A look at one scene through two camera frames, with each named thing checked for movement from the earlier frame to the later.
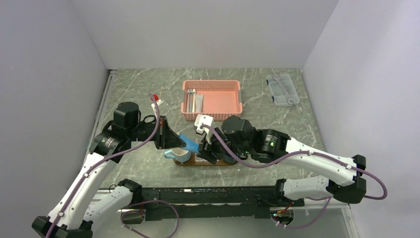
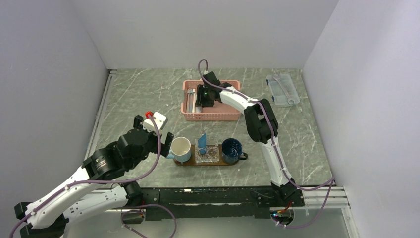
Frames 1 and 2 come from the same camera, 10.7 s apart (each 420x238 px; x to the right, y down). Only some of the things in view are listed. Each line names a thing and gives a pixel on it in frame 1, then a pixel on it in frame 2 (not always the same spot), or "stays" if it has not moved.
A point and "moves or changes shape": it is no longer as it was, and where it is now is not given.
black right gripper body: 213,150 → 204,97
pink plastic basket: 220,98 stays
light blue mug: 180,154 stays
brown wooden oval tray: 192,161 stays
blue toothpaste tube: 190,146 moves or changes shape
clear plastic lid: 283,90 stays
